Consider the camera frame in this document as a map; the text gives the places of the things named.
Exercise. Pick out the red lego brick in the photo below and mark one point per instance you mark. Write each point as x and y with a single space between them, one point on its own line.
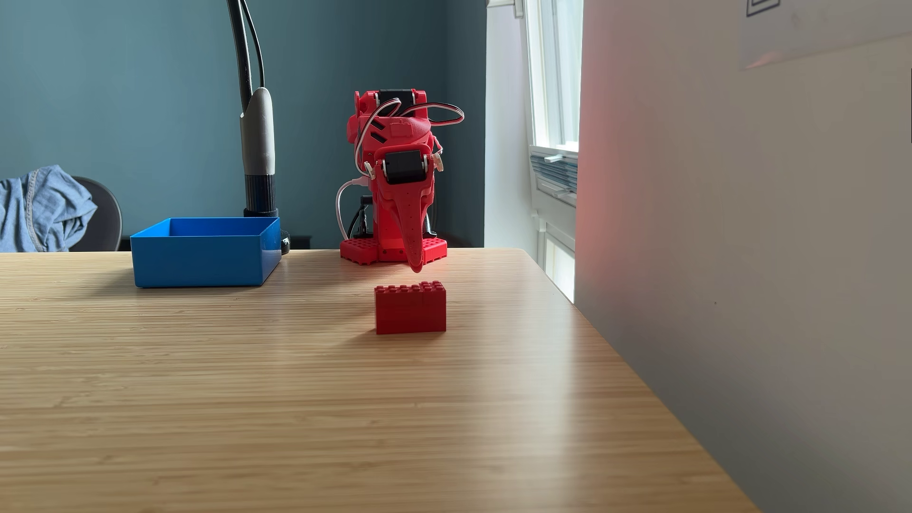
410 310

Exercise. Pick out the blue plastic bin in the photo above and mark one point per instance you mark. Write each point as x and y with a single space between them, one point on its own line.
203 260

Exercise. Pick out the black table clamp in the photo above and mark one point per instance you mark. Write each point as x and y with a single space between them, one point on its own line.
363 217

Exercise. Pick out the black gooseneck stand grey sleeve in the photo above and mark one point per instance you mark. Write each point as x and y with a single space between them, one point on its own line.
258 135

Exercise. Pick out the black office chair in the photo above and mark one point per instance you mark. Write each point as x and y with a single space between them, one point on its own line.
103 217

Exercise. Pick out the blue denim jacket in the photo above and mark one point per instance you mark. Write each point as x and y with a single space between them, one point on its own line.
43 210

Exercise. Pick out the white window frame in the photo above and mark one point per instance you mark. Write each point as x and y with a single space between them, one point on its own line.
552 85

